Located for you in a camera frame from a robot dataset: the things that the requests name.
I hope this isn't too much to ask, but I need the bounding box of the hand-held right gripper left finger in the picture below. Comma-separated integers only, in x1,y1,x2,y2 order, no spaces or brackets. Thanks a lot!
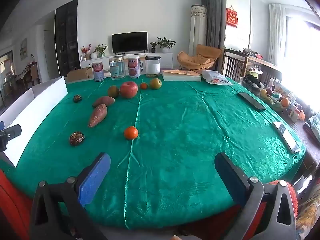
29,152,111,240

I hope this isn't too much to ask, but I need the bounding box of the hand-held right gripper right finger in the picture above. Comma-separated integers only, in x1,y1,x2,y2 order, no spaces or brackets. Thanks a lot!
214,151,298,240

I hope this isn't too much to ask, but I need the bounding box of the white cardboard box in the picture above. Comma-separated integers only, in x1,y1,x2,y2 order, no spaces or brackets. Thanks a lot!
0,76,68,167

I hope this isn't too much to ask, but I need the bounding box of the large orange tangerine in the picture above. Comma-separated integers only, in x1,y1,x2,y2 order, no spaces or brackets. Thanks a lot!
124,126,139,140

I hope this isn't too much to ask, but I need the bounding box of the large sweet potato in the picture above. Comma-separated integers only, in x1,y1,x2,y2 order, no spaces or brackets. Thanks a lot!
88,104,108,128

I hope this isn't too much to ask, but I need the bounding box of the small sweet potato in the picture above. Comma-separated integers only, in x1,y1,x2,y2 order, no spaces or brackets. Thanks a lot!
92,96,115,108

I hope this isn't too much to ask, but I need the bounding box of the red apple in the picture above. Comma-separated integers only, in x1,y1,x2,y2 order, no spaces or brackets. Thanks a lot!
120,81,138,99

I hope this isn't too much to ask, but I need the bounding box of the yellow-green pear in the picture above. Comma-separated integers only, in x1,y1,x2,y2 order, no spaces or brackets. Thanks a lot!
149,78,162,90

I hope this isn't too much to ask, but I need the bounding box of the red cloth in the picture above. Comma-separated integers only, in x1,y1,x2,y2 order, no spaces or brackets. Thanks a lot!
0,169,33,240

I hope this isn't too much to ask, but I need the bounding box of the green patterned tablecloth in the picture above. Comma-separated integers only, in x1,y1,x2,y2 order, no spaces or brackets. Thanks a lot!
0,76,307,230

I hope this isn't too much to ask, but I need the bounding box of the black smartphone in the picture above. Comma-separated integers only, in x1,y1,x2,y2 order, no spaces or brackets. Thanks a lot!
237,92,267,112

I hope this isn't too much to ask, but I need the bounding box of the brown cardboard box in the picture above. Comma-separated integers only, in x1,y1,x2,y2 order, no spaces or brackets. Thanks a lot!
67,67,94,82

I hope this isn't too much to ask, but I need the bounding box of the basket of assorted goods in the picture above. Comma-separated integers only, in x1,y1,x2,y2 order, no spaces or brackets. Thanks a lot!
241,74,291,111

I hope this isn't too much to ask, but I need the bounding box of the white plastic bag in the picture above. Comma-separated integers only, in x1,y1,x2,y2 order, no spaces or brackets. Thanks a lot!
201,70,233,86

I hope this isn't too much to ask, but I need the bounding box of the red label tin can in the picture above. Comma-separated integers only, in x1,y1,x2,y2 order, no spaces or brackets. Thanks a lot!
92,62,105,82
128,57,140,79

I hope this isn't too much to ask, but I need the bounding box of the black tall cabinet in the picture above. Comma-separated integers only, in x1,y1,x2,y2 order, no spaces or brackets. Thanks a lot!
55,0,81,77

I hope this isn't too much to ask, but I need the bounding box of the red flower arrangement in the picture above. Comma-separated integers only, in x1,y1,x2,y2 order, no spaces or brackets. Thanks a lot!
80,44,91,61

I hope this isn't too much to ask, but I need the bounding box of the dark wooden chair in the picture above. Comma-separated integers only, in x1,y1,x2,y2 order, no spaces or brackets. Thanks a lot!
221,48,251,81

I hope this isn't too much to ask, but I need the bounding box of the white and orange book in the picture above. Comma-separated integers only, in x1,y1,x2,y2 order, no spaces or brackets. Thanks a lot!
161,69,202,82

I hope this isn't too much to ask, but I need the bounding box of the clear glass jar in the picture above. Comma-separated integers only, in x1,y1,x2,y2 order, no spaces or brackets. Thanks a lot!
109,56,126,80

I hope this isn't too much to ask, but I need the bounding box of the green plant in vase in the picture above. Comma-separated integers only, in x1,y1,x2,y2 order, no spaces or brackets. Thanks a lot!
94,43,109,58

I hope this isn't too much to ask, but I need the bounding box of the orange lounge chair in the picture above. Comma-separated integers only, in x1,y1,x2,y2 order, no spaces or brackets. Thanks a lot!
177,44,223,71

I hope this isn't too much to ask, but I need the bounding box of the clear jar black lid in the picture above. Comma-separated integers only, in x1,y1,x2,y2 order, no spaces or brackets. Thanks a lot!
145,55,161,78

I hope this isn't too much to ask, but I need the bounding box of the white television cabinet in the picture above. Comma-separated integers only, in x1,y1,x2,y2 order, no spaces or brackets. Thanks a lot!
80,52,174,69

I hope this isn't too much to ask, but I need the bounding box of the black television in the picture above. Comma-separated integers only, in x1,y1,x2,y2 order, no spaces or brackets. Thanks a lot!
112,31,148,54

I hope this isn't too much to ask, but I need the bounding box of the large green potted plant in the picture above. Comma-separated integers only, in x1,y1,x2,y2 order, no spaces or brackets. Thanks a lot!
157,37,176,53

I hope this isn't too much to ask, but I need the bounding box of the white sheer curtain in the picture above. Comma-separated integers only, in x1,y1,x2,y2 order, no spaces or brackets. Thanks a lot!
269,3,287,66

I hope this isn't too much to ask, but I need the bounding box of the covered standing air conditioner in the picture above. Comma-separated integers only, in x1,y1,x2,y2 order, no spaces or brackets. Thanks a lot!
188,4,208,56

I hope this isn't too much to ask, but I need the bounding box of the grey curtain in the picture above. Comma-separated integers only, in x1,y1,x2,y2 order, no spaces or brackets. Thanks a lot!
201,0,227,50

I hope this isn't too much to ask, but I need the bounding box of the framed wall picture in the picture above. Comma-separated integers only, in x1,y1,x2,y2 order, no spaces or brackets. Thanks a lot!
20,38,28,61

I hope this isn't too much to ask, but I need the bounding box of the red wall hanging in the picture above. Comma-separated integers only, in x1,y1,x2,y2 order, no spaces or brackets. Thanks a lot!
225,5,239,27

